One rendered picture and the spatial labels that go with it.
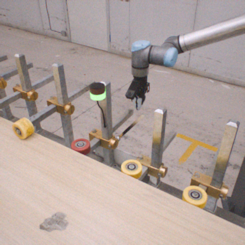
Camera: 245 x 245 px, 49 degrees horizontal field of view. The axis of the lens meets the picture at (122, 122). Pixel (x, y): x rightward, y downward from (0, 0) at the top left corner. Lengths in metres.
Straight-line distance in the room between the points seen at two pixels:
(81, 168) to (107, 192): 0.15
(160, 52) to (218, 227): 0.79
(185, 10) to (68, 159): 3.00
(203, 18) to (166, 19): 0.52
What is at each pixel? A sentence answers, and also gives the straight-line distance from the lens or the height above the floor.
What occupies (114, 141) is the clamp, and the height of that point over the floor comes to 0.87.
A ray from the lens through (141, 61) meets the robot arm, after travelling 1.35.
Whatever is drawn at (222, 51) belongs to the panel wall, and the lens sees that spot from 3.72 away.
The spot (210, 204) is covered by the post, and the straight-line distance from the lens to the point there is 1.16.
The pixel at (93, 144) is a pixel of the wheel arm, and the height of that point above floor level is 0.86.
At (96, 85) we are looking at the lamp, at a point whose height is 1.15.
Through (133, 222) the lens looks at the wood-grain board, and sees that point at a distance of 0.89.
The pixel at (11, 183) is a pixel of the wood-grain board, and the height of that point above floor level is 0.90.
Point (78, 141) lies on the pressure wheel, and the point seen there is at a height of 0.90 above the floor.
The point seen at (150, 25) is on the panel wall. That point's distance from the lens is 4.06.
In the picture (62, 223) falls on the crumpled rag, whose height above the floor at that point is 0.91.
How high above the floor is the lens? 1.63
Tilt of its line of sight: 35 degrees down
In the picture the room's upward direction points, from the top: 1 degrees counter-clockwise
